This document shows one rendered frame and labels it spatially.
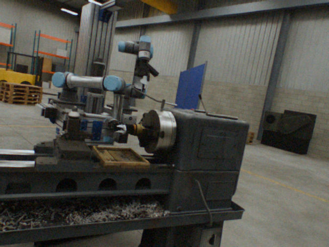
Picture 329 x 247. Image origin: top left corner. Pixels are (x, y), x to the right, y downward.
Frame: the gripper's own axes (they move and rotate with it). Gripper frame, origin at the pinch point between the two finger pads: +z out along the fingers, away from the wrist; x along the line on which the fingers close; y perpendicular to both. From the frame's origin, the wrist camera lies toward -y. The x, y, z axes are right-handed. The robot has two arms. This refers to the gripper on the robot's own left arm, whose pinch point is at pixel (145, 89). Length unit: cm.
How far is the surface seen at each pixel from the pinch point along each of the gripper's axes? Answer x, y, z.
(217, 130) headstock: 9, -54, 23
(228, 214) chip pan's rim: 5, -71, 83
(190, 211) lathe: -5, -43, 81
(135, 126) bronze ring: -9.4, 1.1, 24.3
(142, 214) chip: 0, -4, 80
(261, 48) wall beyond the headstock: -639, -838, -444
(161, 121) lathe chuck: 2.2, -12.2, 20.1
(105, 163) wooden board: 1, 23, 49
